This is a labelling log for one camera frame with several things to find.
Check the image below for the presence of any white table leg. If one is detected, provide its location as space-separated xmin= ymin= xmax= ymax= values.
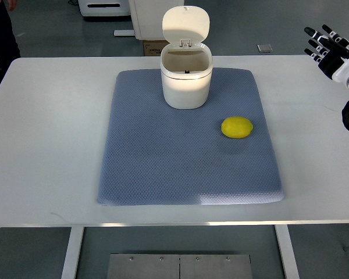
xmin=61 ymin=226 xmax=84 ymax=279
xmin=275 ymin=225 xmax=300 ymax=279

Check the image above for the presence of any right white table leg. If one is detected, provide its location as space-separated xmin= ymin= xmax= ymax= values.
xmin=275 ymin=225 xmax=300 ymax=279

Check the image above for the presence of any blue textured mat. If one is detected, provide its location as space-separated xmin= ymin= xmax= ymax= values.
xmin=97 ymin=68 xmax=284 ymax=206

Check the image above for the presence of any yellow lemon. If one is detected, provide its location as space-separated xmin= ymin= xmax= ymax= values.
xmin=221 ymin=116 xmax=254 ymax=139

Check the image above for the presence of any white appliance with black slot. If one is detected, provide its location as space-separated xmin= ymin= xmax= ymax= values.
xmin=78 ymin=0 xmax=130 ymax=17

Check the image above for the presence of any white trash bin open lid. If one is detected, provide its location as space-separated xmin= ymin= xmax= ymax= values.
xmin=161 ymin=6 xmax=213 ymax=109

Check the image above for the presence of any brown cardboard box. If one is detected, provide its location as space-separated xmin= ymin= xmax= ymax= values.
xmin=143 ymin=40 xmax=169 ymax=56

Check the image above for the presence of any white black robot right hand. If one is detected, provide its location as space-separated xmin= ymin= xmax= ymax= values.
xmin=304 ymin=24 xmax=349 ymax=84

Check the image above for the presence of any white cabinet on floor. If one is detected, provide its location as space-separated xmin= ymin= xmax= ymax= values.
xmin=113 ymin=0 xmax=184 ymax=41

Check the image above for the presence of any left white table leg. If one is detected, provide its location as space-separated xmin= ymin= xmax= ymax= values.
xmin=61 ymin=226 xmax=84 ymax=279

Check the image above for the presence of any small grey floor plate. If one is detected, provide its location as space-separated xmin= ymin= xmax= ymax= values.
xmin=257 ymin=44 xmax=273 ymax=53

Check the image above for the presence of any grey metal base plate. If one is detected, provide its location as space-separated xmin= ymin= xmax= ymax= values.
xmin=107 ymin=254 xmax=252 ymax=278

